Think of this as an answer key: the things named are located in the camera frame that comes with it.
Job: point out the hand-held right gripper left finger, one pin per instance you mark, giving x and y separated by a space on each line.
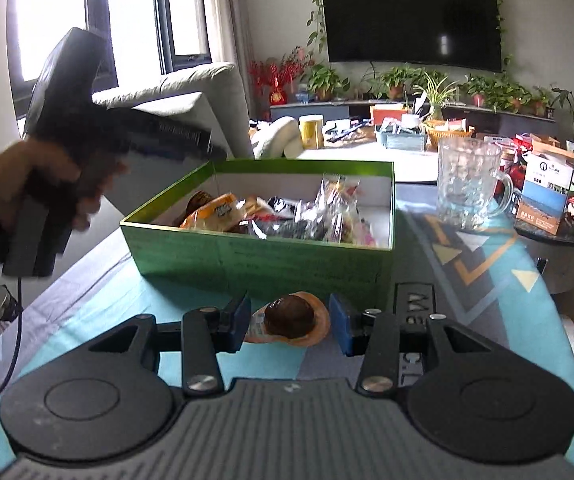
237 322

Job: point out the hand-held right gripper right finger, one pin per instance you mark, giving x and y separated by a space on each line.
344 324

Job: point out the brown round pastry packet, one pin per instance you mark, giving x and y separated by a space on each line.
289 317

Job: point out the green cardboard box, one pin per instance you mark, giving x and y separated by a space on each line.
267 265

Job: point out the dark silver snack packet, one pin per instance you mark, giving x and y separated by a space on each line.
292 227

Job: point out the orange cake packet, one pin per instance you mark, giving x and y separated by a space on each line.
214 212

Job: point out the orange clear snack packet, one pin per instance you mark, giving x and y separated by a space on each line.
339 205

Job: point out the person's left hand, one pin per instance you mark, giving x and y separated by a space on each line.
27 170

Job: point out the grey armchair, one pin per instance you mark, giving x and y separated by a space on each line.
177 90

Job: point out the dark framed window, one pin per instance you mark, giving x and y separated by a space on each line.
167 15

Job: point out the teal patterned mat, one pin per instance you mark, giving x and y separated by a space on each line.
467 280

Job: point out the grey blue cloth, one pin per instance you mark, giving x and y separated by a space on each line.
92 270

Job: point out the round white table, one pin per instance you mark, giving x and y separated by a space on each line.
357 155

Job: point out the beige curtain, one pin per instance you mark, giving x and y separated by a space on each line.
227 10

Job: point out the clear glass mug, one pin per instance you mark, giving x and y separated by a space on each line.
467 185

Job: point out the white cushion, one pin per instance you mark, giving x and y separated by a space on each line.
277 137

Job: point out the grey storage basket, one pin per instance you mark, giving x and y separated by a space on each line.
399 139

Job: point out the yellow can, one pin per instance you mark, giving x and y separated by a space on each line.
312 132

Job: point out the red flower decoration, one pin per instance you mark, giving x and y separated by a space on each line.
279 75

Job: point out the orange box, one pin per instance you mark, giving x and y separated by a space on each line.
387 115

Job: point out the orange wicker basket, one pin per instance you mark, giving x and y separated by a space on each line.
449 136

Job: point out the round dark side table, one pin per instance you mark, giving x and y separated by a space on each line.
562 255

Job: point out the white blue box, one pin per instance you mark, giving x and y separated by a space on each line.
542 195

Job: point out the green potted plant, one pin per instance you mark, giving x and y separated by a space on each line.
397 82
514 97
479 91
326 80

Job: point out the spider plant in pot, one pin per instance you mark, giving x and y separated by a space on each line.
437 92

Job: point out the hanging vine plant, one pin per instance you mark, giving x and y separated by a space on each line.
317 20

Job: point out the black wall television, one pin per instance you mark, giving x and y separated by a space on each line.
412 15

